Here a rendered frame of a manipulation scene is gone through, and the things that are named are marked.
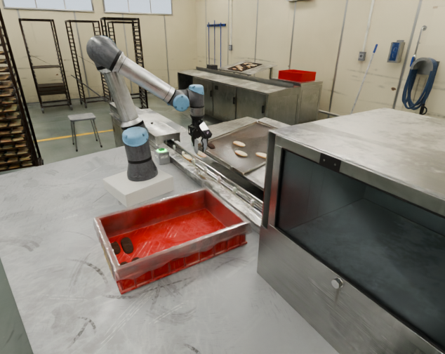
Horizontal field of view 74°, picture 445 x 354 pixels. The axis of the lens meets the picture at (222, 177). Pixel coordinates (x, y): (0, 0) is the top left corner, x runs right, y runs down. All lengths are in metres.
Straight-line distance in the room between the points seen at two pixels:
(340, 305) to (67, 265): 0.85
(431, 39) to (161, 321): 4.57
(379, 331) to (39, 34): 8.21
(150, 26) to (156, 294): 8.28
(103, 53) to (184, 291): 0.98
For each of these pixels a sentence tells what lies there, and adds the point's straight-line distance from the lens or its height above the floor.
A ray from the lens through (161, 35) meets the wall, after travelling 9.01.
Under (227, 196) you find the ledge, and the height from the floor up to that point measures 0.86.
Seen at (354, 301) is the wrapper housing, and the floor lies 1.00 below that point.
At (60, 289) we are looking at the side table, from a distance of 1.08.
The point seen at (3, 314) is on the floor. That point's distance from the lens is 2.36.
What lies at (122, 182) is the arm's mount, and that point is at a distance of 1.51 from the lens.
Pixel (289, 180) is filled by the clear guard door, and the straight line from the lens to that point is 0.76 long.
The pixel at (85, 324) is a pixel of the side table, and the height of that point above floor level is 0.82.
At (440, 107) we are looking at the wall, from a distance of 4.81.
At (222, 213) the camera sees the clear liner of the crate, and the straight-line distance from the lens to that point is 1.19.
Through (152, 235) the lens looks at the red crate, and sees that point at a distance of 1.19.
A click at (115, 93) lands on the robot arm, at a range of 1.54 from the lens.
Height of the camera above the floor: 1.52
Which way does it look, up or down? 26 degrees down
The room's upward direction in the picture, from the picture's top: straight up
